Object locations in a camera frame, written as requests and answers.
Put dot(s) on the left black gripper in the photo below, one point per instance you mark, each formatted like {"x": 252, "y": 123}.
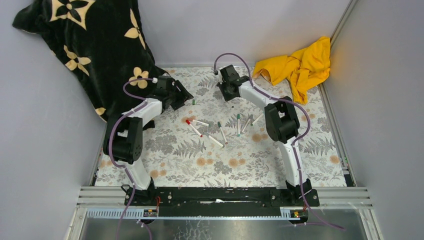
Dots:
{"x": 182, "y": 95}

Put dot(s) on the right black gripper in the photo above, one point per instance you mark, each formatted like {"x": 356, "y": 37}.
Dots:
{"x": 227, "y": 98}

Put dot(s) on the grey capped slanted marker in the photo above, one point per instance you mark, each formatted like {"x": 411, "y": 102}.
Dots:
{"x": 247, "y": 123}

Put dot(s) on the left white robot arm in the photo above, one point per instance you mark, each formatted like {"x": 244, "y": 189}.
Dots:
{"x": 123, "y": 141}

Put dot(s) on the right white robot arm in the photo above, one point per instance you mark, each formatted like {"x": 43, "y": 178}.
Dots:
{"x": 281, "y": 123}

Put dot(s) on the red capped white marker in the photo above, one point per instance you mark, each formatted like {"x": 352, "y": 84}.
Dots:
{"x": 193, "y": 128}

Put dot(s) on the teal green capped marker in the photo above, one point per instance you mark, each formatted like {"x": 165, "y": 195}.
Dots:
{"x": 238, "y": 125}

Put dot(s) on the dark green capped marker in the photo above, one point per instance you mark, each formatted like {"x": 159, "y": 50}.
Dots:
{"x": 222, "y": 132}

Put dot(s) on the grey capped white marker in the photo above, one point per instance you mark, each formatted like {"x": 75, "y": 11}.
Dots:
{"x": 215, "y": 141}

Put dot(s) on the floral patterned table mat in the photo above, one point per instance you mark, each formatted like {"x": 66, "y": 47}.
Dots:
{"x": 175, "y": 156}

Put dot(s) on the yellow cloth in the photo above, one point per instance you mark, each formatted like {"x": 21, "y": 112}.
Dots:
{"x": 304, "y": 69}

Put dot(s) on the black floral plush blanket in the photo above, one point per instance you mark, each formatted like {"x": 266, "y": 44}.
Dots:
{"x": 102, "y": 43}

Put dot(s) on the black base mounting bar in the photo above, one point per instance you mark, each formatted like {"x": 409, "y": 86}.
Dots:
{"x": 238, "y": 199}

